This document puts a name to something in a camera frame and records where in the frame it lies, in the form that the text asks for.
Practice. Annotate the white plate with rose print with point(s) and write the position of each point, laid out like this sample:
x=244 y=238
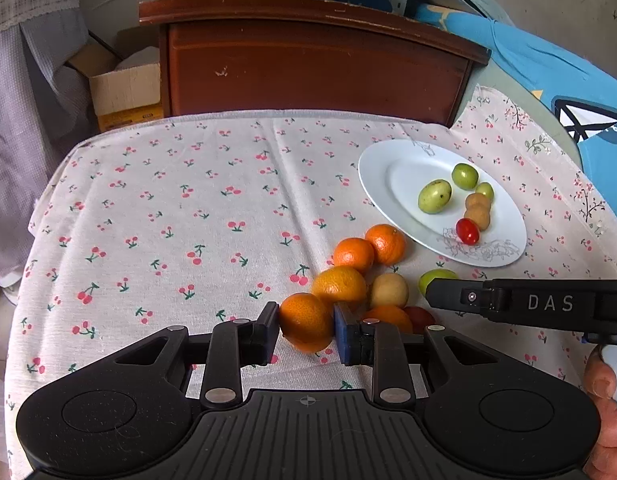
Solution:
x=403 y=185

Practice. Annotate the purple checked cloth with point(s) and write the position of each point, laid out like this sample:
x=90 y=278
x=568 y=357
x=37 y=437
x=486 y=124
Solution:
x=28 y=135

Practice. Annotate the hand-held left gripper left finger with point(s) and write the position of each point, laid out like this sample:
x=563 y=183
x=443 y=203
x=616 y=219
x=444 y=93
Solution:
x=268 y=332

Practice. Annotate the cherry print tablecloth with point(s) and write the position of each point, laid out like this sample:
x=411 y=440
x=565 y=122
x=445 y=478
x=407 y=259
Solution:
x=188 y=200

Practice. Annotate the wooden headboard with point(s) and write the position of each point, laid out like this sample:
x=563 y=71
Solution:
x=313 y=70

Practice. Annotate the red cherry tomato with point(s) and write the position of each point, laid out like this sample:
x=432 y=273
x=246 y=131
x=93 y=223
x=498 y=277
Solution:
x=421 y=317
x=467 y=231

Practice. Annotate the blue quilt with sailboat print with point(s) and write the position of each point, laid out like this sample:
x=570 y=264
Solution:
x=538 y=55

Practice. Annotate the person's right hand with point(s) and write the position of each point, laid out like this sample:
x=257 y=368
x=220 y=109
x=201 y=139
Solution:
x=595 y=375

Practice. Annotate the grey green bed sheet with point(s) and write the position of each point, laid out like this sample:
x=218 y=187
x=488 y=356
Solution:
x=518 y=90

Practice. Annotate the brown cardboard box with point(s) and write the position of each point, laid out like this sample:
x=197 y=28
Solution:
x=123 y=90

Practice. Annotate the small tan longan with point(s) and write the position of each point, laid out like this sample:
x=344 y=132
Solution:
x=477 y=201

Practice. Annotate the round green jujube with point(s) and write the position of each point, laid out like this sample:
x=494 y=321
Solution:
x=486 y=190
x=437 y=278
x=464 y=176

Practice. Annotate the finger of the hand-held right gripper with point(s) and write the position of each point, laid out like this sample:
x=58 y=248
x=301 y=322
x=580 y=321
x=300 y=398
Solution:
x=453 y=294

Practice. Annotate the small orange mandarin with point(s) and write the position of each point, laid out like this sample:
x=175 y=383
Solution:
x=354 y=255

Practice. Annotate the spotted elongated green jujube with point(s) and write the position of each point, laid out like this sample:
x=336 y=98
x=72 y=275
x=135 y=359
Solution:
x=435 y=197

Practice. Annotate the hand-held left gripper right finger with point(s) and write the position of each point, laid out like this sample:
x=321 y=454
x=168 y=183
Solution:
x=344 y=335

